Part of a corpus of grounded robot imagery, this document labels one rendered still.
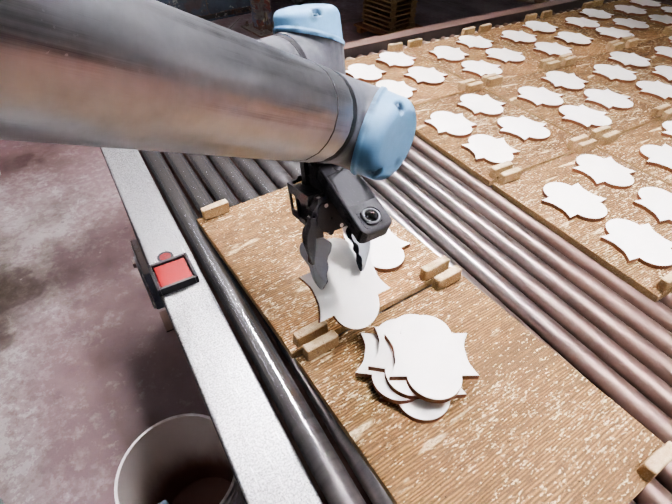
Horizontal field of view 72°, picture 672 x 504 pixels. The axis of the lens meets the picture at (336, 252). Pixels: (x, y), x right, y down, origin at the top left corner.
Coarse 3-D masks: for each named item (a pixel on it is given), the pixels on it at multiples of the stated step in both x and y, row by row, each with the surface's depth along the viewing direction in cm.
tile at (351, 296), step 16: (336, 240) 72; (336, 256) 71; (352, 256) 72; (368, 256) 73; (336, 272) 71; (352, 272) 71; (368, 272) 72; (336, 288) 70; (352, 288) 71; (368, 288) 72; (384, 288) 72; (320, 304) 69; (336, 304) 70; (352, 304) 70; (368, 304) 71; (320, 320) 69; (336, 320) 70; (352, 320) 70; (368, 320) 71
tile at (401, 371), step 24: (384, 336) 71; (408, 336) 70; (432, 336) 70; (456, 336) 70; (408, 360) 67; (432, 360) 67; (456, 360) 67; (408, 384) 65; (432, 384) 64; (456, 384) 64
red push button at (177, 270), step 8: (168, 264) 89; (176, 264) 89; (184, 264) 89; (160, 272) 87; (168, 272) 87; (176, 272) 87; (184, 272) 87; (160, 280) 86; (168, 280) 86; (176, 280) 86
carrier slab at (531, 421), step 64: (384, 320) 78; (448, 320) 78; (512, 320) 78; (320, 384) 69; (512, 384) 69; (576, 384) 69; (384, 448) 62; (448, 448) 62; (512, 448) 62; (576, 448) 62; (640, 448) 62
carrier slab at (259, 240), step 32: (224, 224) 97; (256, 224) 97; (288, 224) 97; (224, 256) 90; (256, 256) 90; (288, 256) 90; (416, 256) 90; (256, 288) 83; (288, 288) 83; (416, 288) 84; (288, 320) 78; (288, 352) 74
